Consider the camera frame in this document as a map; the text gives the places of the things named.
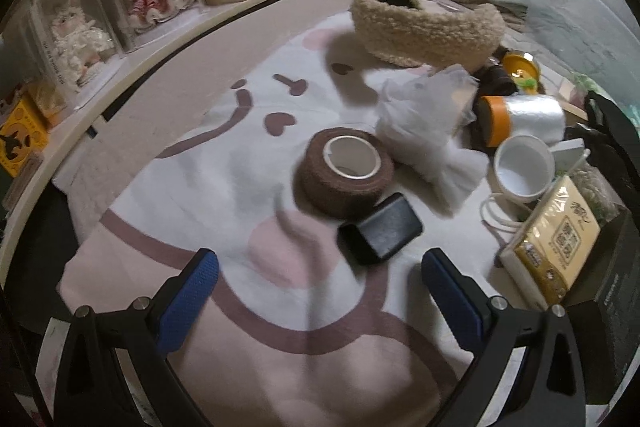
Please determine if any white cable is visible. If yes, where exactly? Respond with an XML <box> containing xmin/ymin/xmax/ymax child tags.
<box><xmin>480</xmin><ymin>193</ymin><xmax>533</xmax><ymax>268</ymax></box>

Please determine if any brown bandage roll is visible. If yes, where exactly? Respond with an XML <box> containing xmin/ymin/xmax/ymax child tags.
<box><xmin>298</xmin><ymin>126</ymin><xmax>396</xmax><ymax>220</ymax></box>

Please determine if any brown fur headband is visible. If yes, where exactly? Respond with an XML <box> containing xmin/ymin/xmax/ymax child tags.
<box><xmin>472</xmin><ymin>47</ymin><xmax>516</xmax><ymax>100</ymax></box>

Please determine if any clear plastic storage box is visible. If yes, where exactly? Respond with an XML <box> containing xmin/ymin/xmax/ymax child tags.
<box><xmin>505</xmin><ymin>0</ymin><xmax>640</xmax><ymax>118</ymax></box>

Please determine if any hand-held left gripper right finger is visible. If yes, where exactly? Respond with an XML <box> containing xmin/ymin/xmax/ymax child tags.
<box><xmin>421</xmin><ymin>248</ymin><xmax>587</xmax><ymax>427</ymax></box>

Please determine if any white plastic bag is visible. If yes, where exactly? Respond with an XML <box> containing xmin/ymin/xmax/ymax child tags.
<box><xmin>372</xmin><ymin>63</ymin><xmax>491</xmax><ymax>212</ymax></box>

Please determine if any yellow plastic toy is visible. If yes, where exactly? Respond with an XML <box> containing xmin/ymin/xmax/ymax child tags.
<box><xmin>500</xmin><ymin>51</ymin><xmax>542</xmax><ymax>95</ymax></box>

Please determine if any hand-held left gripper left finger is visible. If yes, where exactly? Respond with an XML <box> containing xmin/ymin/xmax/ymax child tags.
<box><xmin>52</xmin><ymin>248</ymin><xmax>220</xmax><ymax>427</ymax></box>

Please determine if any black product box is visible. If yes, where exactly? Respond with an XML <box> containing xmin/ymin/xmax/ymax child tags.
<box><xmin>562</xmin><ymin>207</ymin><xmax>640</xmax><ymax>408</ymax></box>

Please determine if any white plastic cup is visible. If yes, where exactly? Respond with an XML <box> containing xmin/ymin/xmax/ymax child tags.
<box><xmin>493</xmin><ymin>134</ymin><xmax>557</xmax><ymax>202</ymax></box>

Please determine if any small black case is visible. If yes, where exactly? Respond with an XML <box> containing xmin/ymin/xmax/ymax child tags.
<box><xmin>337</xmin><ymin>193</ymin><xmax>424</xmax><ymax>265</ymax></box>

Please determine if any white cord bundle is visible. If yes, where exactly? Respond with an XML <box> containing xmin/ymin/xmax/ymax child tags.
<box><xmin>567</xmin><ymin>157</ymin><xmax>628</xmax><ymax>228</ymax></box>

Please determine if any tan tissue pack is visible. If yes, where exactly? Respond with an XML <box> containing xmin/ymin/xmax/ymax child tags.
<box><xmin>500</xmin><ymin>174</ymin><xmax>601</xmax><ymax>308</ymax></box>

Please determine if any yellow printed box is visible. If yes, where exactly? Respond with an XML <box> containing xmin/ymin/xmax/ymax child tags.
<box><xmin>0</xmin><ymin>99</ymin><xmax>51</xmax><ymax>178</ymax></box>

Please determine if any white doll display case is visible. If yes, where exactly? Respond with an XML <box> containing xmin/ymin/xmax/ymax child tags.
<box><xmin>27</xmin><ymin>0</ymin><xmax>126</xmax><ymax>108</ymax></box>

